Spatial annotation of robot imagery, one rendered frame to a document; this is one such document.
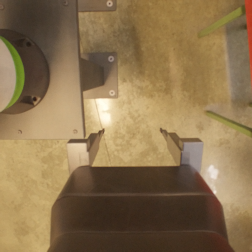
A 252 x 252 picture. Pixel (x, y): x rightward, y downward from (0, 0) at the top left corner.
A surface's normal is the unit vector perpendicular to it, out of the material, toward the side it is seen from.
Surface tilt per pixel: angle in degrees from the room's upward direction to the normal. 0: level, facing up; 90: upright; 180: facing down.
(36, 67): 70
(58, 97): 0
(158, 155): 0
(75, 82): 0
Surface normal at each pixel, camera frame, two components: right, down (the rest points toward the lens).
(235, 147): -0.01, 0.25
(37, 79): 0.92, 0.25
